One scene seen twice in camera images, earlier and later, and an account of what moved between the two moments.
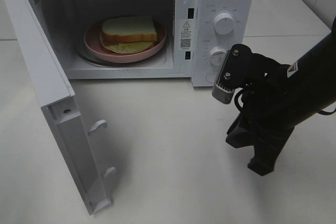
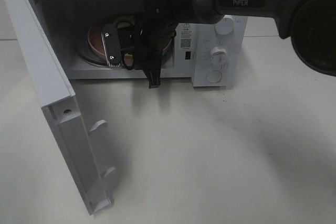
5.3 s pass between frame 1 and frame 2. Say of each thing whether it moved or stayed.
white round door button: stayed
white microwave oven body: stayed
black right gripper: moved
